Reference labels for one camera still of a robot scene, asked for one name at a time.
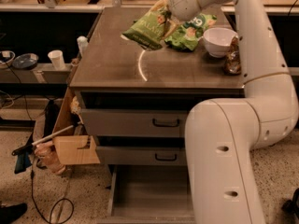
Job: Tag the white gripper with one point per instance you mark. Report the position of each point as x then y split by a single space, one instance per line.
184 2

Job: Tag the green jalapeno chip bag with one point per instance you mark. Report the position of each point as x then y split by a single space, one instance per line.
148 31

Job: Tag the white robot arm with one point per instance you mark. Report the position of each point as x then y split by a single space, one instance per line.
220 133

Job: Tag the light green chip bag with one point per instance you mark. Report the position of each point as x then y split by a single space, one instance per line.
187 36

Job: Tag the grey drawer cabinet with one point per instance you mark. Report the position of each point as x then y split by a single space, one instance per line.
118 74

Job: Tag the top grey drawer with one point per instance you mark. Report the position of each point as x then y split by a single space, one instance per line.
134 123

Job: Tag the grey drawer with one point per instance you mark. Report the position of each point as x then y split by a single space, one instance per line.
142 155
134 123

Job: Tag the middle grey drawer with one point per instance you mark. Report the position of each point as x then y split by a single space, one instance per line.
142 155

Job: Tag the open bottom drawer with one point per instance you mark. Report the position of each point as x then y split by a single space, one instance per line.
141 194

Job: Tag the crushed gold soda can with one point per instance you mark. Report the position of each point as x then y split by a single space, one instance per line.
232 64

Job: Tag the white plastic bottle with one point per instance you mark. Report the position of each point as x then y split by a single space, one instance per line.
82 44

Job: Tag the white paper cup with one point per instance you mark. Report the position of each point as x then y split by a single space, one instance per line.
57 59

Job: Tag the dark round plate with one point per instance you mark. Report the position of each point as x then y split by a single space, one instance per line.
26 61

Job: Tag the cardboard box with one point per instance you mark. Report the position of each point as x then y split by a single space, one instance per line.
73 146

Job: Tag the white bowl on shelf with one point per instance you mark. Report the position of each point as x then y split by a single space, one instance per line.
6 58

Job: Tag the plastic wrapped package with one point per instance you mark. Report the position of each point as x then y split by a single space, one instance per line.
47 158

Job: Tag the black shoe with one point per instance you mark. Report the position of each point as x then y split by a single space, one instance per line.
8 214

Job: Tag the white stick black handle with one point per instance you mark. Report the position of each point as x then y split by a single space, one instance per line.
25 148

